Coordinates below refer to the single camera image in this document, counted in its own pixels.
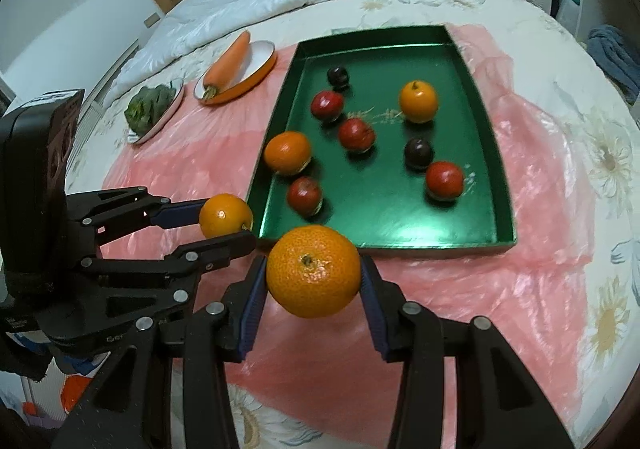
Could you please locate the orange enamel dish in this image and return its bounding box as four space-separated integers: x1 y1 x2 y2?
194 40 278 106

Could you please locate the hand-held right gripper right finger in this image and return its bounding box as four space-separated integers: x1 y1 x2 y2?
360 254 576 449

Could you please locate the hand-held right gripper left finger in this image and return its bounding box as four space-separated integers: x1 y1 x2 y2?
64 255 268 449

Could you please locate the large orange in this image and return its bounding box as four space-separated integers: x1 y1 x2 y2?
263 131 312 176

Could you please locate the carrot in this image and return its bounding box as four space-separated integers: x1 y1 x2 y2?
202 30 251 100

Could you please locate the blue blanket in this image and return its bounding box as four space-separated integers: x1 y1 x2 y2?
587 25 640 104

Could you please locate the white bag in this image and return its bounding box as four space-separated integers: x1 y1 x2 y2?
552 0 583 27

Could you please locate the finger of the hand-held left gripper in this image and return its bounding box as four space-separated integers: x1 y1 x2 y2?
67 186 211 246
82 230 257 290

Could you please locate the green rectangular tray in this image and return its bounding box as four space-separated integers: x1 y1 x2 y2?
246 25 517 260

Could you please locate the red apple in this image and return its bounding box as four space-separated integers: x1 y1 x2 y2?
425 161 465 200
310 90 345 121
338 118 377 152
286 176 323 216

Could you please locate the medium orange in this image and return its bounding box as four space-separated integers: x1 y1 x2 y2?
266 225 362 319

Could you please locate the small orange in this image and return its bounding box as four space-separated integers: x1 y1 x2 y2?
199 194 254 239

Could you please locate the white green-rimmed plate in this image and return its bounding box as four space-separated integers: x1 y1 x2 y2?
125 80 185 146

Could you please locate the orange bag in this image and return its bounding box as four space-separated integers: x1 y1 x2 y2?
22 374 93 417

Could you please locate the green leafy vegetable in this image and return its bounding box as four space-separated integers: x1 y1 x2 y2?
124 84 177 134

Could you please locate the pink plastic sheet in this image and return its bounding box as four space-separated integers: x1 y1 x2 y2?
101 24 601 449

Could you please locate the orange with stem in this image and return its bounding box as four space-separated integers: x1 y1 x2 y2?
398 80 439 124

